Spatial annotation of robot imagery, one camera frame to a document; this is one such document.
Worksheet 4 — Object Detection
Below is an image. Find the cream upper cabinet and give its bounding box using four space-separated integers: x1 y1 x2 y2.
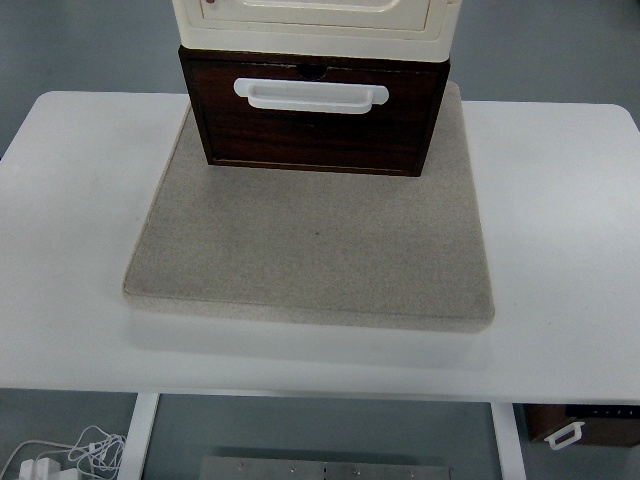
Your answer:
173 1 462 62

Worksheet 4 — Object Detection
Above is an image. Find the white drawer handle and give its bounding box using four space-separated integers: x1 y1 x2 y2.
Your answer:
233 78 390 115

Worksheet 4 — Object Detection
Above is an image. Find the white table leg right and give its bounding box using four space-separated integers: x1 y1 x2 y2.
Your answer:
491 402 527 480

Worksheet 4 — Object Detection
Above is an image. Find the white cable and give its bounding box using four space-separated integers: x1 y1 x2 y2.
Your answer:
0 425 128 480

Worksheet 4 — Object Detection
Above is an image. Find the white power adapter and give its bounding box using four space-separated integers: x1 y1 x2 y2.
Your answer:
18 457 62 480

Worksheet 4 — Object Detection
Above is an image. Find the white table leg left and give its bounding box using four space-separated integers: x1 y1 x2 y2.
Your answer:
117 393 160 480

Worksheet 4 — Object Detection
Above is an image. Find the brown box with white handle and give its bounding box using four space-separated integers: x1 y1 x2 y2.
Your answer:
523 404 639 450

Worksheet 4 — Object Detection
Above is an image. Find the white table leg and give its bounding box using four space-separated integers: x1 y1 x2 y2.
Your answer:
117 393 160 480
491 402 527 480

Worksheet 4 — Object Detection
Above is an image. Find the dark wooden cabinet base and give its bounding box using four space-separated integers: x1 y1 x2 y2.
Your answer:
177 44 452 178

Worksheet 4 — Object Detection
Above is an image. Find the beige foam pad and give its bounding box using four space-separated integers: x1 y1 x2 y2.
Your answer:
123 83 495 332

